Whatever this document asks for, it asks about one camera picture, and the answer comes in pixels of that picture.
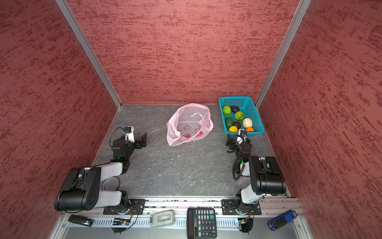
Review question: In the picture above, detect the yellow fruit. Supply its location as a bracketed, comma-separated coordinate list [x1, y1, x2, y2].
[228, 125, 238, 132]

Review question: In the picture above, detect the dark green fruit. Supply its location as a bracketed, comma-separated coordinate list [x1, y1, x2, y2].
[225, 118, 235, 129]

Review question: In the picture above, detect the dark purple fruit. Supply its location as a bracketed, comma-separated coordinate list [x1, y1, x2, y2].
[233, 121, 242, 129]

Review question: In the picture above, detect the beige fruit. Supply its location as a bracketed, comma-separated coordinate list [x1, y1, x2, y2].
[242, 118, 253, 128]

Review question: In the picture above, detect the small green fruit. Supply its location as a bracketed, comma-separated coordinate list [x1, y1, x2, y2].
[222, 106, 232, 115]

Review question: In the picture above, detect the black avocado fruit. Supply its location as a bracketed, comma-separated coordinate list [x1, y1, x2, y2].
[230, 106, 240, 114]

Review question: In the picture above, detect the pink plastic bag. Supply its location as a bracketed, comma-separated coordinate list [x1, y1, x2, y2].
[166, 103, 214, 146]

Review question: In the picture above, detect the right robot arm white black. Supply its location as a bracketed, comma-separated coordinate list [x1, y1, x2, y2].
[226, 134, 287, 214]

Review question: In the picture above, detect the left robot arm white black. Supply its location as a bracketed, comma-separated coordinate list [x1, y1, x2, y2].
[54, 127, 147, 215]

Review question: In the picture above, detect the teal plastic basket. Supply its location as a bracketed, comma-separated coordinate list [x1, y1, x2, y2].
[218, 96, 265, 137]

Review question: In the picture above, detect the clear tape roll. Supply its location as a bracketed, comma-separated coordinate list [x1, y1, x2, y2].
[101, 177, 120, 191]

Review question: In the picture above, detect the blue handheld device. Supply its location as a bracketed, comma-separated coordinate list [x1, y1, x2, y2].
[268, 210, 298, 231]

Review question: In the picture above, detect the grey plastic device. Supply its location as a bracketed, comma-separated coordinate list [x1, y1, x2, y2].
[149, 210, 175, 228]

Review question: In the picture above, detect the black remote stick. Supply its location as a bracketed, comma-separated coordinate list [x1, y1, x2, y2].
[68, 215, 94, 227]

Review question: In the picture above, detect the black calculator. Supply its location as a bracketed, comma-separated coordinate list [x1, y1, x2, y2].
[186, 208, 217, 239]

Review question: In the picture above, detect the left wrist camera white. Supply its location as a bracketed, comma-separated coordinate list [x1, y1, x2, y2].
[123, 126, 134, 141]

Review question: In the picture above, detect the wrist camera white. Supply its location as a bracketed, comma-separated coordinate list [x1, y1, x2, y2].
[123, 126, 134, 141]
[236, 129, 250, 144]

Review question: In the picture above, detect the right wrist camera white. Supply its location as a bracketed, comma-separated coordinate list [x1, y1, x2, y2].
[236, 129, 250, 144]

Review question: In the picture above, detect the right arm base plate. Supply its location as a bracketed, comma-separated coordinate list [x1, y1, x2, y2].
[221, 199, 262, 216]

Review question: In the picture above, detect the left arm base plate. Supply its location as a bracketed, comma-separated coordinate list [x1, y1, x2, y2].
[103, 199, 146, 216]

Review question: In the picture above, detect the right circuit board with wires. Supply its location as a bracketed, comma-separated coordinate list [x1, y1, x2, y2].
[238, 211, 253, 234]

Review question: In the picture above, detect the circuit board with wires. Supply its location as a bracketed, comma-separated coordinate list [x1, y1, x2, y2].
[111, 206, 139, 234]
[238, 211, 253, 234]

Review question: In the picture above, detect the left circuit board with wires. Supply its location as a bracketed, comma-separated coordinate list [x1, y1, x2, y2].
[111, 206, 139, 234]

